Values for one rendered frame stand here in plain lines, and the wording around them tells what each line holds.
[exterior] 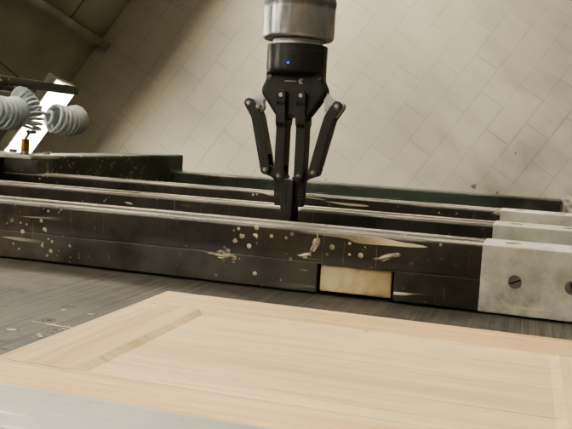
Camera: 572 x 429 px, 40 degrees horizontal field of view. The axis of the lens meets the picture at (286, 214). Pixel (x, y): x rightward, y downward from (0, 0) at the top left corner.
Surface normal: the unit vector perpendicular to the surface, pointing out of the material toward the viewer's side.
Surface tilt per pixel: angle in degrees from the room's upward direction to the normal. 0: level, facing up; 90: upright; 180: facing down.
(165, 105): 90
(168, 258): 90
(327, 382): 57
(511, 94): 90
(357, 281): 90
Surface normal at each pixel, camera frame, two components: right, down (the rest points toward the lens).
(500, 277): -0.29, 0.07
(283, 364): 0.06, -0.99
